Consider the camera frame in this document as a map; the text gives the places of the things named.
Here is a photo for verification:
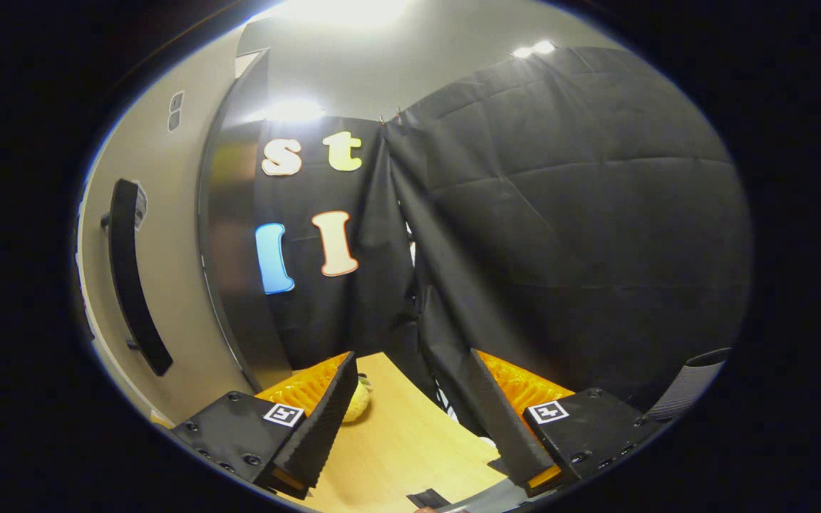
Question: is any grey ribbed object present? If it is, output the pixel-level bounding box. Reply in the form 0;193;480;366
644;347;733;423

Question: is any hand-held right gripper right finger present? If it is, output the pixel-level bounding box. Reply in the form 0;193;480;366
469;348;665;498

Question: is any white shoe cabinet door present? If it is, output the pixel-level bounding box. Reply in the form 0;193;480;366
77;32;269;430

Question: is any black backdrop cloth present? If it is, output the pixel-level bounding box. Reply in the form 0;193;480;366
382;46;754;430
254;114;420;373

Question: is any black door handle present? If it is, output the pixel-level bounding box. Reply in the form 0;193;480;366
100;178;174;377

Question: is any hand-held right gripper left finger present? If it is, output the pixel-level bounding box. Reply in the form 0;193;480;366
170;351;359;499

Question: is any ceiling light panel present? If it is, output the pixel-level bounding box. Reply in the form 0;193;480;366
512;39;558;60
259;0;413;31

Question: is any yellow soft object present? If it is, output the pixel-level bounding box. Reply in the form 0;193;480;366
342;377;373;423

